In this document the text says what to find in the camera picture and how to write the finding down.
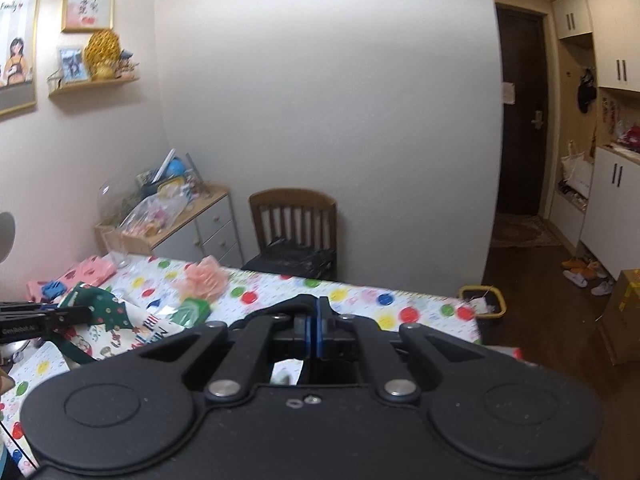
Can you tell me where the dark door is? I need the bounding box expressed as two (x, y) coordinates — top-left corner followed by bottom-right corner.
(495, 4), (545, 218)

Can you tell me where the balloon print tablecloth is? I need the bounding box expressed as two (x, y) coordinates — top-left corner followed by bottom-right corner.
(0, 255), (481, 480)

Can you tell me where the door mat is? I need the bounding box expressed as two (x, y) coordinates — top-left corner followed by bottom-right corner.
(490, 214), (563, 248)

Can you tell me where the pink printed cloth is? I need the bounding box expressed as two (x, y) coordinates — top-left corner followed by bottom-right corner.
(27, 255), (118, 301)

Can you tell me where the yellow trash bin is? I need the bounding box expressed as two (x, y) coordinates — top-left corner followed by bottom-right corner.
(459, 285), (507, 321)

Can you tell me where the white tote bag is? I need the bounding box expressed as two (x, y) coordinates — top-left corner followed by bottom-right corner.
(560, 142), (596, 193)

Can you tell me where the white printed pouch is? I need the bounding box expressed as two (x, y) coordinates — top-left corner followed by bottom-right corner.
(132, 315), (183, 348)

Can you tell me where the cardboard box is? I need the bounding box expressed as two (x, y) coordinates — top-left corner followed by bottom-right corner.
(597, 269), (640, 366)

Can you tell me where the black hanging bag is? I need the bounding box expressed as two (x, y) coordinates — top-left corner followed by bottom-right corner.
(577, 69), (598, 113)

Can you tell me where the white wooden cabinet unit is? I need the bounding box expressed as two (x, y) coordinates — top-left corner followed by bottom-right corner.
(550, 0), (640, 281)

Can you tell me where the large framed poster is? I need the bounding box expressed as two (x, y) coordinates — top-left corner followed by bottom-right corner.
(0, 0), (41, 118)

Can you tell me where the small photo frame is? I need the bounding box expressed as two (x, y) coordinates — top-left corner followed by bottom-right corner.
(56, 45), (92, 83)

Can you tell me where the green printed cloth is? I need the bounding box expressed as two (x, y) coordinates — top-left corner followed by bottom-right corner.
(50, 282), (151, 363)

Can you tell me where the clear glass dome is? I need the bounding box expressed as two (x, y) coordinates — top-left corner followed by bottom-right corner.
(97, 180), (143, 226)

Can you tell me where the wooden side cabinet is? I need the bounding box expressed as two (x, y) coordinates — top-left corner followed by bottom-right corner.
(95, 185), (243, 268)

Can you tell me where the wooden chair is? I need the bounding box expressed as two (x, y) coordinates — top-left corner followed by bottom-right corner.
(241, 188), (338, 278)

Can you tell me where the pink bath pouf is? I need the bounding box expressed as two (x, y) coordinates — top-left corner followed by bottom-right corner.
(172, 255), (231, 303)

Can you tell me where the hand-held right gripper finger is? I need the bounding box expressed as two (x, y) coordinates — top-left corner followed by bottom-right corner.
(137, 294), (317, 399)
(316, 296), (501, 399)

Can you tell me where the drinking glass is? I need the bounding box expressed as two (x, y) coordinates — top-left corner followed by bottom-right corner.
(107, 232), (132, 268)

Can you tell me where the gold ornament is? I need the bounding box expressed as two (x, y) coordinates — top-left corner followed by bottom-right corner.
(84, 30), (121, 81)

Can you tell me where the filled clear plastic bag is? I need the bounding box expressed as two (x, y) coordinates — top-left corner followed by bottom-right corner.
(120, 195), (193, 236)

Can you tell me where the wooden wall shelf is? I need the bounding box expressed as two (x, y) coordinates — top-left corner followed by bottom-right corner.
(47, 72), (141, 98)

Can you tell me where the small framed picture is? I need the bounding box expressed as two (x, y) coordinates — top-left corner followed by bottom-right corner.
(61, 0), (115, 33)

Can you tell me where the dark cloth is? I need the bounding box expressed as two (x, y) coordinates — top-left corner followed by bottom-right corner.
(241, 240), (336, 278)

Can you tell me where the white round object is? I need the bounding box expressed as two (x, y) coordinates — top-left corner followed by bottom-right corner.
(0, 210), (16, 266)

